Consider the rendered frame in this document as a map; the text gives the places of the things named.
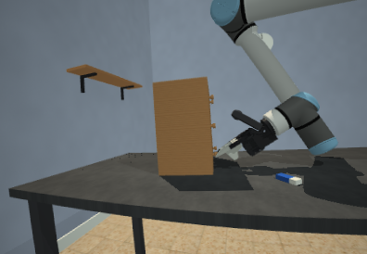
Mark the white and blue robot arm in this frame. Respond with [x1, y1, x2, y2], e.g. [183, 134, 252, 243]
[210, 0, 355, 155]

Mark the blue and white eraser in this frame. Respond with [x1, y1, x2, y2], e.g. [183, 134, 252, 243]
[275, 173, 302, 185]

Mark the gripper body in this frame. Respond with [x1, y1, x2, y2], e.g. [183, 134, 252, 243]
[236, 118, 277, 156]

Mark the brown wooden chest of drawers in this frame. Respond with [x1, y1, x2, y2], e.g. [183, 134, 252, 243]
[153, 77, 213, 175]

